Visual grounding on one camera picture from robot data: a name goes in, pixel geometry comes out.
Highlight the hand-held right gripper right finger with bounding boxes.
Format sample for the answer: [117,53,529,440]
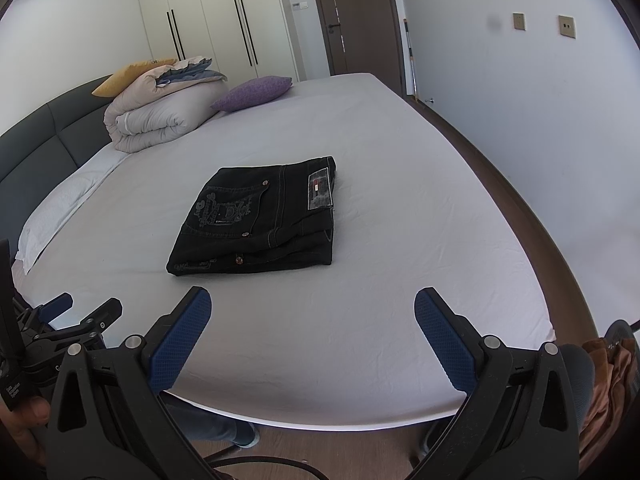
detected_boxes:
[414,287,583,480]

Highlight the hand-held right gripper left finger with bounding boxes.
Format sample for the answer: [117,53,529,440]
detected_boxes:
[45,286,213,480]

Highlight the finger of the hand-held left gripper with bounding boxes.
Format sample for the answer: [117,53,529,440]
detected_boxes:
[15,294,75,333]
[30,298,124,357]

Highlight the black denim pants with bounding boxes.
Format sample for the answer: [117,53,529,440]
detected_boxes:
[166,156,337,277]

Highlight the person's left hand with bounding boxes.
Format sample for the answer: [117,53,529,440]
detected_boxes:
[0,395,51,467]

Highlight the white pillow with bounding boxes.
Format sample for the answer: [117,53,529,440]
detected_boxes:
[17,147,131,275]

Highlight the bed with white sheet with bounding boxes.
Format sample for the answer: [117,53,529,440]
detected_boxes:
[12,72,601,428]

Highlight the dark grey padded headboard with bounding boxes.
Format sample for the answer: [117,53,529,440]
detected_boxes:
[0,74,116,256]

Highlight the brown bag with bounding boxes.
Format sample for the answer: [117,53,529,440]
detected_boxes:
[580,320,639,461]

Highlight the folded beige duvet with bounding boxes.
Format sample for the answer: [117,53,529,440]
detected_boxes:
[103,57,231,154]

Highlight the yellow pillow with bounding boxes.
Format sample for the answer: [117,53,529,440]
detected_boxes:
[92,58,178,97]

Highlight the blue-grey folded cloth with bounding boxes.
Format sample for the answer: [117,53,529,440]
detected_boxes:
[155,57,228,88]

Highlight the purple pillow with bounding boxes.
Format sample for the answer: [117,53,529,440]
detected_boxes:
[210,76,293,112]

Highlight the long stick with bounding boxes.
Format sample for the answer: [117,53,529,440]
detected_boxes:
[402,17,419,97]

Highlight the white wardrobe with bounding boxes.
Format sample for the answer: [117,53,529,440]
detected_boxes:
[136,0,313,83]

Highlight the brown wooden door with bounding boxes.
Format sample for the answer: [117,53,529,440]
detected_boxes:
[306,0,407,96]

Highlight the black cable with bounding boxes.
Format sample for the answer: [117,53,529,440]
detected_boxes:
[210,454,332,480]

